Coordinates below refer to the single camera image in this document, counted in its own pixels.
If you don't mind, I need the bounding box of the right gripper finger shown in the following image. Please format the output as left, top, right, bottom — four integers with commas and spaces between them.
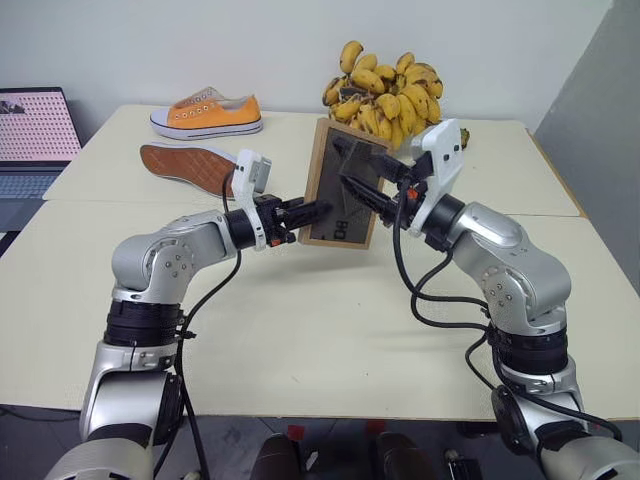
338, 173, 402, 230
331, 136, 412, 182

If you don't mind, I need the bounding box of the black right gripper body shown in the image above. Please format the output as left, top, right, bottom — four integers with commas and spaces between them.
394, 148, 435, 227

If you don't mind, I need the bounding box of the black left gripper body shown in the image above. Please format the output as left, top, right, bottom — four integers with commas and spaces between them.
253, 193, 297, 247

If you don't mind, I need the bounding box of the wooden picture frame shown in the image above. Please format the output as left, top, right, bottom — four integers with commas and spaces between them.
297, 117, 402, 250

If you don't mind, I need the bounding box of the yellow banana bunch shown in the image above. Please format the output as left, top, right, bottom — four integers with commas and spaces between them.
320, 39, 472, 152

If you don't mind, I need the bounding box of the orange sneaker showing brown sole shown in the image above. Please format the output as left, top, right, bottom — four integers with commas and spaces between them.
138, 143, 241, 198

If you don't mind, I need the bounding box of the orange canvas sneaker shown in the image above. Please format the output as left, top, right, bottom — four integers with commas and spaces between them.
148, 85, 265, 140

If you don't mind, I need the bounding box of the dark rounded shape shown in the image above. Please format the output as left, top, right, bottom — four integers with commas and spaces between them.
256, 432, 304, 480
370, 431, 437, 480

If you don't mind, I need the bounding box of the open grey laptop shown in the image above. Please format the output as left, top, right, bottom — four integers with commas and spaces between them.
0, 86, 84, 234

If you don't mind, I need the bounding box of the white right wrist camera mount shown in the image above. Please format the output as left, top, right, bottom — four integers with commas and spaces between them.
407, 118, 469, 238

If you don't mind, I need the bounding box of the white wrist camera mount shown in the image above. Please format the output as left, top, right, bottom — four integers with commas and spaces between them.
231, 148, 274, 252
407, 118, 469, 238

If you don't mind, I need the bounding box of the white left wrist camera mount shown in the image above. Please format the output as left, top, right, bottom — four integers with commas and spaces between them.
231, 148, 274, 252

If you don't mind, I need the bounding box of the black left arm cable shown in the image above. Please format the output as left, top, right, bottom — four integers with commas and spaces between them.
153, 167, 246, 480

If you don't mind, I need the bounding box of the black floor cable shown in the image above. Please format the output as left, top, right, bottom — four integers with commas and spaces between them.
0, 403, 82, 424

